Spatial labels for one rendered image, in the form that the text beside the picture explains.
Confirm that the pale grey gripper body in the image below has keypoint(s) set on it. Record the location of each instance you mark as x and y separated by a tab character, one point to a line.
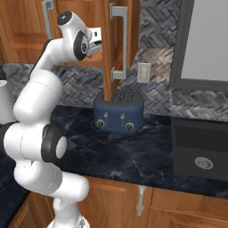
94	47

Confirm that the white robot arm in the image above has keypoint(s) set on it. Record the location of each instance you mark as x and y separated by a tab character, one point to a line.
38	89

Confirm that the black sink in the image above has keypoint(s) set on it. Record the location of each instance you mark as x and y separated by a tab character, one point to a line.
201	148

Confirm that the wooden base cabinet door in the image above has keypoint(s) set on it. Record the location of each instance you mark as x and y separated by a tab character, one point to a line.
115	205
184	219
31	213

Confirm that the wooden panel under sink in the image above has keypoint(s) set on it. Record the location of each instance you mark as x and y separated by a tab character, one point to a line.
190	200

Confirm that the blue toaster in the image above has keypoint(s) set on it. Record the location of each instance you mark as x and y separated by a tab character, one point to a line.
118	112

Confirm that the white rounded container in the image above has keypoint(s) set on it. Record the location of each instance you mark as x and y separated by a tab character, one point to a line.
6	102

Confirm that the grey framed window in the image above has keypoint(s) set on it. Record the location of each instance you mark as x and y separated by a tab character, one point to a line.
205	41

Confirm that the wooden wall cabinet door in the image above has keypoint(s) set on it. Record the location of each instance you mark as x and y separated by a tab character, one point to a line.
102	12
20	29

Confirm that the white wall socket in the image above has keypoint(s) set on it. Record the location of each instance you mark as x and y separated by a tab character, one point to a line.
144	72

